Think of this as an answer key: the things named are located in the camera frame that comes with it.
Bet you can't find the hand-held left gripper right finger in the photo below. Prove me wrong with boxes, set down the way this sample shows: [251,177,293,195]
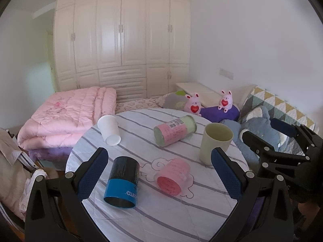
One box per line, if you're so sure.
[209,147,295,242]

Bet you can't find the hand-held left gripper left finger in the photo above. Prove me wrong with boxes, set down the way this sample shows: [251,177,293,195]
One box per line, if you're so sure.
[24,147,109,242]

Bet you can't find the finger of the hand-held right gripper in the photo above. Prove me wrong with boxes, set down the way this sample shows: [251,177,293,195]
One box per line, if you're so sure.
[271,118,316,155]
[242,130,311,169]

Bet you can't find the black and blue cup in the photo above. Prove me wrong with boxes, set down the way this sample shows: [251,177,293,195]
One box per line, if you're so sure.
[103,156,141,209]

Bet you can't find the white paper cup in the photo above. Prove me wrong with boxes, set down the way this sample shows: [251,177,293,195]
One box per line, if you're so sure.
[97,115,122,146]

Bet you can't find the translucent pink cup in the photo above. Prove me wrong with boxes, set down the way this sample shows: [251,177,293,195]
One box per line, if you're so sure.
[154,158,191,197]

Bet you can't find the green and pink cup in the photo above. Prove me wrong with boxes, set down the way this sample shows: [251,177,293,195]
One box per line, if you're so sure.
[153,115,197,147]

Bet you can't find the pale yellow cup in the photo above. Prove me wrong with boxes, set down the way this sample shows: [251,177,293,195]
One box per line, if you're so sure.
[200,123,233,166]

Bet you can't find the triangle pattern pillow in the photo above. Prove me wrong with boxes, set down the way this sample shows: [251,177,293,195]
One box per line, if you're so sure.
[240,86,316,131]

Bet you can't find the blue plush toy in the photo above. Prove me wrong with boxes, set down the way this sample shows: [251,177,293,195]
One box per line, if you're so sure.
[219,106,307,167]

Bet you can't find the purple folded blanket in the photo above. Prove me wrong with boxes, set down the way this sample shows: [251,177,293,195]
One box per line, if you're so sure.
[28,144,76,162]

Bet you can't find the purple pillow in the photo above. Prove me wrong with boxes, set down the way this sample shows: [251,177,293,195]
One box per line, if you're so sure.
[199,104,240,123]

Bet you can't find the pink folded quilt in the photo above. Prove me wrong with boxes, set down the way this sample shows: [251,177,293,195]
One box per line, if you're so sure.
[17,86,118,150]

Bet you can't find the pink bunny plush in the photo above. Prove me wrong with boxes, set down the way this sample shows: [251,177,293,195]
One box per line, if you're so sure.
[217,90,234,113]
[184,92,202,116]

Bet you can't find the white cloth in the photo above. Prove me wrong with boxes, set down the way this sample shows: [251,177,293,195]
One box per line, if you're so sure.
[19,169,48,212]

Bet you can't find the heart patterned bed sheet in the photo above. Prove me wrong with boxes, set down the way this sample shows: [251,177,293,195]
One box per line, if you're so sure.
[115,97,164,114]

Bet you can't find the white bedside table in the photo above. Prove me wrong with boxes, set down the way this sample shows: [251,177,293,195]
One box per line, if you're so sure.
[176,82,222,107]

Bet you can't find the beige clothing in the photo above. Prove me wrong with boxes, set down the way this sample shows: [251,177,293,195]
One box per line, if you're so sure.
[0,127,33,220]

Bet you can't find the grey pillow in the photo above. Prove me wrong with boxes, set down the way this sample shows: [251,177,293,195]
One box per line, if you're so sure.
[161,91,192,111]

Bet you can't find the cream wardrobe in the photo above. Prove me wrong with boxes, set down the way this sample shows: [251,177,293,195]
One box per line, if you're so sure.
[53,0,191,102]

